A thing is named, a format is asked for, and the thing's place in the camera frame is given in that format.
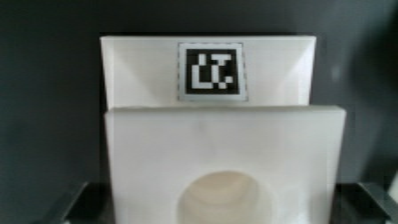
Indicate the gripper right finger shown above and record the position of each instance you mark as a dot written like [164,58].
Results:
[364,206]

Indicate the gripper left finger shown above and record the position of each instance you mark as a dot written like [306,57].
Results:
[55,216]

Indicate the white lamp base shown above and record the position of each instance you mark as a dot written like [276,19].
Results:
[222,145]

